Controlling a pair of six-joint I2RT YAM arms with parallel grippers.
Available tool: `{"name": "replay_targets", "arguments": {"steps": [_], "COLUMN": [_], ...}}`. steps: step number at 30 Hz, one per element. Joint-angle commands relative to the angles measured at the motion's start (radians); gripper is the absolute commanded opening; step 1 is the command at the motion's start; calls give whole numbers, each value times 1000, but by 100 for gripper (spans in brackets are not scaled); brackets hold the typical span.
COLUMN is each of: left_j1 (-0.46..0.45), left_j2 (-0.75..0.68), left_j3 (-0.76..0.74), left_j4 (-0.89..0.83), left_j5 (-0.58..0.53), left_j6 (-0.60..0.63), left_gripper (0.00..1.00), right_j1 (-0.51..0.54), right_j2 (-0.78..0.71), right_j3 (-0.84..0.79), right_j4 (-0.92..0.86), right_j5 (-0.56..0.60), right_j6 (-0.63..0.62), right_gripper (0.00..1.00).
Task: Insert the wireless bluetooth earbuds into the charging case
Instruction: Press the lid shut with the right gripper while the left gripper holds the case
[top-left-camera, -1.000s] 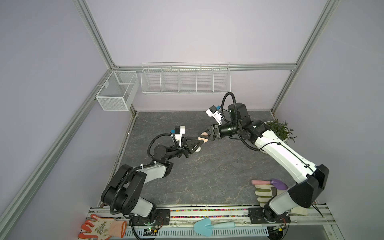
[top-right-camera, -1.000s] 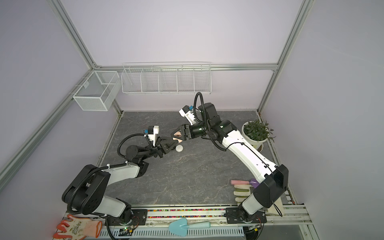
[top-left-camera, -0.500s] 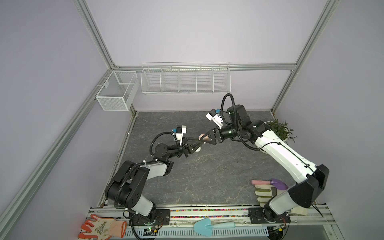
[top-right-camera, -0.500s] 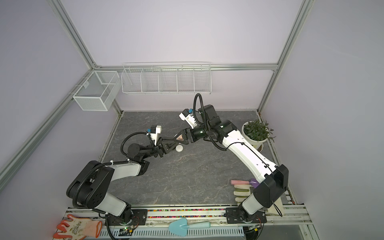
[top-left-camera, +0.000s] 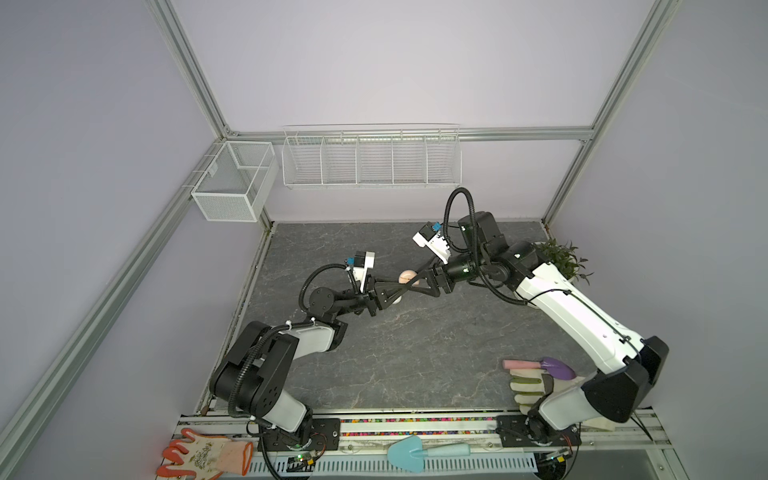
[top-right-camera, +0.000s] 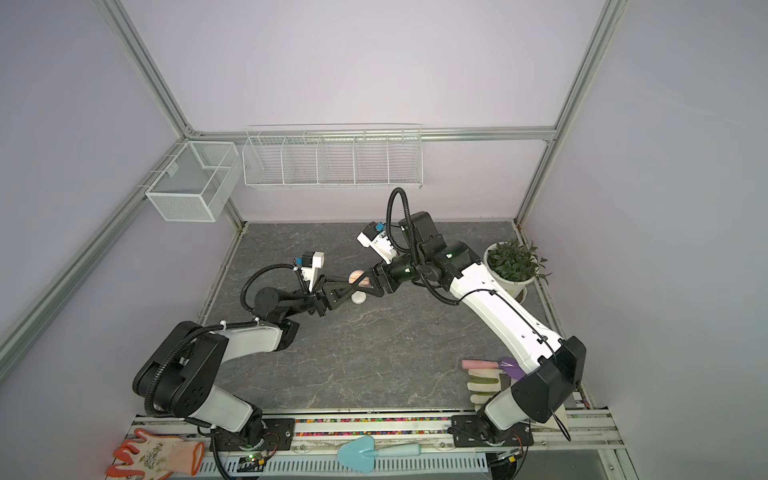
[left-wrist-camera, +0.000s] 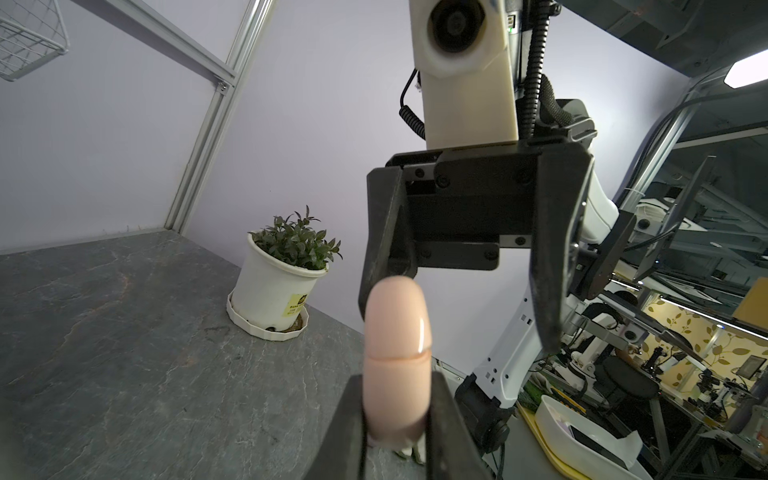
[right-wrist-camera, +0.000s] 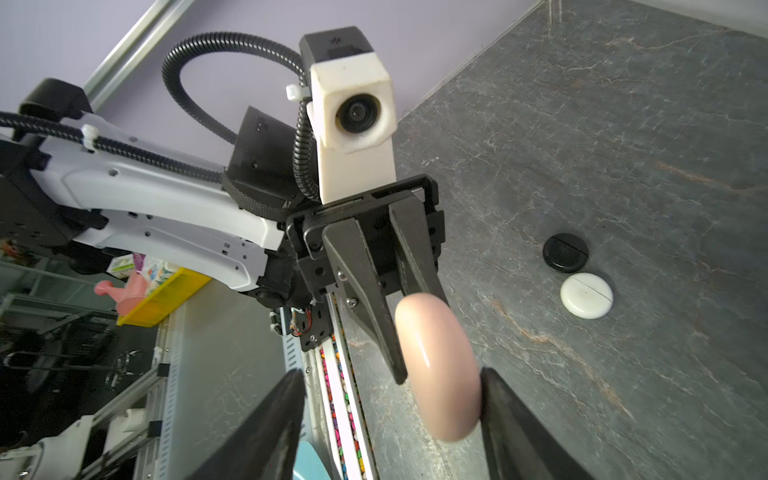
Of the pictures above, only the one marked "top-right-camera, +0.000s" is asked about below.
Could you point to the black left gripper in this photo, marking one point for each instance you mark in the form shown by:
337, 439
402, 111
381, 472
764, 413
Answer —
331, 298

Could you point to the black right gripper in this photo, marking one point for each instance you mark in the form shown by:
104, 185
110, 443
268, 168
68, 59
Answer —
379, 272

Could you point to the pink earbud charging case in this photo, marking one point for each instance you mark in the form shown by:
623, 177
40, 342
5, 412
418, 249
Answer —
360, 277

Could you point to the white earbud charging case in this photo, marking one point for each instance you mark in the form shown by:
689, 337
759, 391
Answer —
358, 298

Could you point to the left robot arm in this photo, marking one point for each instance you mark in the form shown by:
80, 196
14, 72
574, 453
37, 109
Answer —
179, 378

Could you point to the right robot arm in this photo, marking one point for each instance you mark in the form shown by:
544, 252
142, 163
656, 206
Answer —
455, 275

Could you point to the potted green plant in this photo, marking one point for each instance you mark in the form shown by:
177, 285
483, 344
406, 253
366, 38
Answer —
514, 266

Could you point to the purple pink garden trowel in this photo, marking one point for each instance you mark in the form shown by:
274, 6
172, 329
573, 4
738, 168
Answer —
508, 365

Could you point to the teal garden trowel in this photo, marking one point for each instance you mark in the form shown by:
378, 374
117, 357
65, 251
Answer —
360, 455

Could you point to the white mesh box basket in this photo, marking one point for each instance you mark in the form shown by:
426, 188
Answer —
197, 182

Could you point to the red white work glove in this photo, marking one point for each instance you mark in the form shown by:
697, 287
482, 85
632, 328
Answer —
156, 457

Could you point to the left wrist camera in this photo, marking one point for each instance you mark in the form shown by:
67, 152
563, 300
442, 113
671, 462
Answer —
308, 267

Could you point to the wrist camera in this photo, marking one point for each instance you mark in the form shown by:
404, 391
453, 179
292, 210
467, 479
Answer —
308, 267
374, 236

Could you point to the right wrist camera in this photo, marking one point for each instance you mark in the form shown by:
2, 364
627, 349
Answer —
374, 236

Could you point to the white wire shelf basket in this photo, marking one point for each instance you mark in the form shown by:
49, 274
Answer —
333, 156

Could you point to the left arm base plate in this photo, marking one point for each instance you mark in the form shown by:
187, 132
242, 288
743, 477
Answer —
270, 433

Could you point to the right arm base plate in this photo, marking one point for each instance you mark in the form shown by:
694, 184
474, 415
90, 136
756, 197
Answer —
471, 430

